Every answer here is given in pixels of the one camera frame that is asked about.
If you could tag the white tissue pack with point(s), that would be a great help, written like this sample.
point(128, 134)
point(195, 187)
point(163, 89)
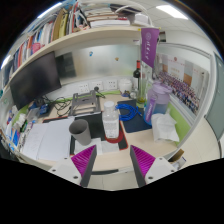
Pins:
point(165, 128)

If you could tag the white printed paper sheet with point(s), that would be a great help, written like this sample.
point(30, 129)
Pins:
point(56, 141)
point(30, 141)

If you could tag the clear plastic container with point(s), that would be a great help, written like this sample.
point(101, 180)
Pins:
point(33, 115)

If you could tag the ceiling lights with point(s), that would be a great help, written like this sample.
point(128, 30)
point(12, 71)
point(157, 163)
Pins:
point(171, 11)

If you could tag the white paper napkin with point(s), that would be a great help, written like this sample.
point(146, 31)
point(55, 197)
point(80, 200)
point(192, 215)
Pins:
point(109, 147)
point(91, 148)

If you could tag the flat round red coaster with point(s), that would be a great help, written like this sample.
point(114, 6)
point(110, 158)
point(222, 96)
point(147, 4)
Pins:
point(120, 133)

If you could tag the blue tissue box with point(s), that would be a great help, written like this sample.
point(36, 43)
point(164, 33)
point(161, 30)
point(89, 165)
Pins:
point(12, 136)

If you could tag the black red-edged desk mat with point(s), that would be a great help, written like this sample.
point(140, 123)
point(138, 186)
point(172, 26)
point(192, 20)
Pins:
point(96, 125)

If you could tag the grey cup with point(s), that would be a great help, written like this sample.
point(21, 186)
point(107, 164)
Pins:
point(81, 131)

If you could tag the black computer monitor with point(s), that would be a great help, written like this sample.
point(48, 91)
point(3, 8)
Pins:
point(35, 80)

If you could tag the dark wine bottle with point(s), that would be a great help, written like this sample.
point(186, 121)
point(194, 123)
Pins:
point(137, 76)

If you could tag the group photo poster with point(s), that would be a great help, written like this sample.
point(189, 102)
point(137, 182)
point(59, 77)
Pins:
point(183, 83)

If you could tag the dark navy mouse pad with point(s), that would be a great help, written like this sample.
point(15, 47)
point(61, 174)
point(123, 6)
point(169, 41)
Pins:
point(136, 125)

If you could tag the white round pot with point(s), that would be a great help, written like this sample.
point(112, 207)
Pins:
point(125, 86)

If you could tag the purple hanging banner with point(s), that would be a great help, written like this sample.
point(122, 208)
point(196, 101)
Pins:
point(149, 46)

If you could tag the grey metal laptop stand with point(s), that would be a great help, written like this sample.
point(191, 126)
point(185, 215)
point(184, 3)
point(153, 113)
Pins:
point(85, 105)

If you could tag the large purple water bottle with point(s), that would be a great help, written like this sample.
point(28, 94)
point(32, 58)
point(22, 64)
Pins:
point(156, 103)

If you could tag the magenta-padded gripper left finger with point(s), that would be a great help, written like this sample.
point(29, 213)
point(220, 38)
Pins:
point(85, 160)

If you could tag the white wall socket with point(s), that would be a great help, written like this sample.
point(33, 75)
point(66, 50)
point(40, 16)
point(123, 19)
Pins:
point(84, 88)
point(97, 85)
point(112, 84)

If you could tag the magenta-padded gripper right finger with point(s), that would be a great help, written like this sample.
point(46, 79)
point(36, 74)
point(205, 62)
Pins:
point(143, 160)

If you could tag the clear plastic water bottle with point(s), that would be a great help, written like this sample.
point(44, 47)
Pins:
point(110, 125)

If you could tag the tall clear glass vase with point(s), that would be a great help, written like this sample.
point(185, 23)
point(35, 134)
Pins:
point(142, 91)

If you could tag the small blue box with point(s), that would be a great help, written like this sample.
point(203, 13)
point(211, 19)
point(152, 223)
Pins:
point(44, 109)

